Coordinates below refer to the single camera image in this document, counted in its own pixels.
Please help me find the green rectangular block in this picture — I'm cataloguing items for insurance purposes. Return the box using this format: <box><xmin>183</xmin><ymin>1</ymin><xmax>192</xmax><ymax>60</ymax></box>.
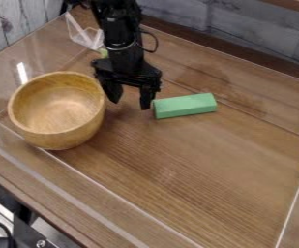
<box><xmin>152</xmin><ymin>93</ymin><xmax>218</xmax><ymax>119</ymax></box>

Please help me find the clear acrylic tray enclosure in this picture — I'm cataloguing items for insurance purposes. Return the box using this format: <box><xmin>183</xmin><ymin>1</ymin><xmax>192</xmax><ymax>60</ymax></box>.
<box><xmin>0</xmin><ymin>19</ymin><xmax>299</xmax><ymax>248</ymax></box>

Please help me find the red felt strawberry fruit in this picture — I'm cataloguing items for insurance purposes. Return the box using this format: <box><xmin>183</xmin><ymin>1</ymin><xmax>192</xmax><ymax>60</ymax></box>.
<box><xmin>99</xmin><ymin>48</ymin><xmax>108</xmax><ymax>58</ymax></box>

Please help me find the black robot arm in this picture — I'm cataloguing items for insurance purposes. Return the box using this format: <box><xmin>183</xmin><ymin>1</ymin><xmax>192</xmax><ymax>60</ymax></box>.
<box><xmin>90</xmin><ymin>0</ymin><xmax>162</xmax><ymax>110</ymax></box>

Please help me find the wooden bowl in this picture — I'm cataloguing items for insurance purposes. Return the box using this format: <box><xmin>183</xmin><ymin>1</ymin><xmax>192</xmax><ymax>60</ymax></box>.
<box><xmin>7</xmin><ymin>71</ymin><xmax>107</xmax><ymax>150</ymax></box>

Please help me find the black cable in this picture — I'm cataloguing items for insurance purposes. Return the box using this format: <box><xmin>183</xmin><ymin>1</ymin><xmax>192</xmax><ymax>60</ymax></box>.
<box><xmin>0</xmin><ymin>220</ymin><xmax>18</xmax><ymax>248</ymax></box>

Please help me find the black metal table bracket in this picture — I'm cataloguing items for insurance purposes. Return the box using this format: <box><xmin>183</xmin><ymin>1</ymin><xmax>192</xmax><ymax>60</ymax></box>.
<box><xmin>12</xmin><ymin>216</ymin><xmax>59</xmax><ymax>248</ymax></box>

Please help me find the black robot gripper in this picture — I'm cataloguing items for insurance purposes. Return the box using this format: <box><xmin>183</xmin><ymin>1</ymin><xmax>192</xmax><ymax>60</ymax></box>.
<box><xmin>90</xmin><ymin>41</ymin><xmax>163</xmax><ymax>111</ymax></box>

